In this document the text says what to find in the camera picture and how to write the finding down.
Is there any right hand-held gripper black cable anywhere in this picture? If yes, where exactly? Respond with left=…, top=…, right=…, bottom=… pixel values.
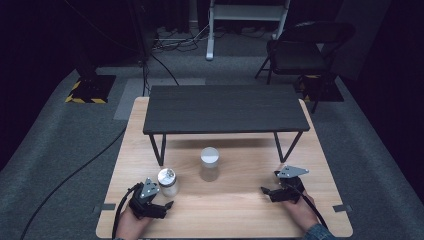
left=285, top=182, right=330, bottom=231

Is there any left hand-held gripper black cable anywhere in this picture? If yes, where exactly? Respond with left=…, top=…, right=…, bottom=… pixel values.
left=111, top=183, right=143, bottom=240

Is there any person's left hand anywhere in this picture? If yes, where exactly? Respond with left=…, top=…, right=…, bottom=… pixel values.
left=115, top=207, right=155, bottom=240

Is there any black folding chair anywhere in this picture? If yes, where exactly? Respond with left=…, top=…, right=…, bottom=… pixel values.
left=254, top=20, right=357, bottom=115

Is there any grey leaning panel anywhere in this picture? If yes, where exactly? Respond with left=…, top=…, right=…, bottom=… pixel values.
left=328, top=0, right=392, bottom=82

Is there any black base with hazard stripes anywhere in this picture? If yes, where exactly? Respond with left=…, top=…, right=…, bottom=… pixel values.
left=64, top=74, right=117, bottom=105

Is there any thin black floor cable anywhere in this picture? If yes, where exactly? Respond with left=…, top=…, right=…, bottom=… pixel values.
left=149, top=53, right=180, bottom=87

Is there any black shelf with metal legs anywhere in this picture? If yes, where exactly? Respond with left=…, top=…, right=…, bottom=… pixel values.
left=142, top=83, right=311, bottom=167

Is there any bundle of floor cables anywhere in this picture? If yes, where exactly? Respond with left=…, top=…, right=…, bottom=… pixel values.
left=152, top=25, right=209, bottom=54

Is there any glass jar with white lid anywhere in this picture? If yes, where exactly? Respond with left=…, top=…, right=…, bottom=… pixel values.
left=198, top=146, right=221, bottom=183

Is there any glass jar with silver lid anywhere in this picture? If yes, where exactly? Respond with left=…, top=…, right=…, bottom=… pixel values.
left=156, top=167, right=180, bottom=198

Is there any long black floor cable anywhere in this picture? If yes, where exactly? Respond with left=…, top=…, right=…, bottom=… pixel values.
left=19, top=126, right=128, bottom=240

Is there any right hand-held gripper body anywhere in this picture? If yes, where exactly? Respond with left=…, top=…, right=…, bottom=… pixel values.
left=269, top=165, right=310, bottom=204

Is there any white metal stand frame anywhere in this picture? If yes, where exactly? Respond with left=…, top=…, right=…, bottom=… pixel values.
left=205, top=0, right=292, bottom=62

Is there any person's right hand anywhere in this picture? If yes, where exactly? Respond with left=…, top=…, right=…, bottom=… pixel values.
left=282, top=192, right=320, bottom=233

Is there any grey floor mat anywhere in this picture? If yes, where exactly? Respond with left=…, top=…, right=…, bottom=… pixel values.
left=112, top=77, right=207, bottom=121

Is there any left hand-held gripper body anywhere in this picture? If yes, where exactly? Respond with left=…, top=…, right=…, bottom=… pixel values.
left=128, top=177, right=168, bottom=221

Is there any hand-held gripper black cable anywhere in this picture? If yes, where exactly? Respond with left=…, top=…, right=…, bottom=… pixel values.
left=111, top=183, right=143, bottom=240
left=285, top=182, right=330, bottom=231

